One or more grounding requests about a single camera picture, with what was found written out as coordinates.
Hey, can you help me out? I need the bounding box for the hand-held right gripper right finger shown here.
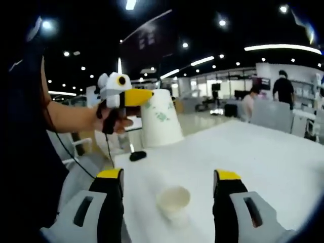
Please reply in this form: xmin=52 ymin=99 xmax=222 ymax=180
xmin=213 ymin=169 xmax=297 ymax=243

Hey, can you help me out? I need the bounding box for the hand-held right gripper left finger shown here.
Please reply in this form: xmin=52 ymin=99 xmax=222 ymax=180
xmin=40 ymin=168 xmax=125 ymax=243

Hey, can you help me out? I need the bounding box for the white paper cup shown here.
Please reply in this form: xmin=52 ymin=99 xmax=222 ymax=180
xmin=155 ymin=186 xmax=191 ymax=223
xmin=140 ymin=89 xmax=185 ymax=149

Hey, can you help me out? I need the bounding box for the person's left hand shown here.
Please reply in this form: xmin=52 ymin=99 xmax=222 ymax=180
xmin=95 ymin=105 xmax=134 ymax=135

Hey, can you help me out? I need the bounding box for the white table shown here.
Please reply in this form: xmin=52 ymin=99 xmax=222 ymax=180
xmin=114 ymin=118 xmax=324 ymax=243

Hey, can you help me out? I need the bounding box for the dark hanging ceiling panel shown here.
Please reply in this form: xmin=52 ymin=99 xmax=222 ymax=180
xmin=119 ymin=10 xmax=178 ymax=76

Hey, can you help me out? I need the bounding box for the black computer mouse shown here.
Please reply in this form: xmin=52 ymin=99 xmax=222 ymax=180
xmin=129 ymin=151 xmax=147 ymax=161

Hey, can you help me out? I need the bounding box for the person's dark shirt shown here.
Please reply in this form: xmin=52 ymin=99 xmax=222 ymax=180
xmin=7 ymin=57 xmax=69 ymax=228

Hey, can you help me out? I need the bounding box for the grey desk partition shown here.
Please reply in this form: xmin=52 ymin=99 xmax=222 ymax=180
xmin=250 ymin=100 xmax=294 ymax=134

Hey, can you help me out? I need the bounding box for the long curved ceiling light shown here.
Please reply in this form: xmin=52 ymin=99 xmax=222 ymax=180
xmin=244 ymin=44 xmax=322 ymax=55

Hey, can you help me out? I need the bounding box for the black cable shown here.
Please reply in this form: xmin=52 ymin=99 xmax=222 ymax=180
xmin=45 ymin=106 xmax=116 ymax=179

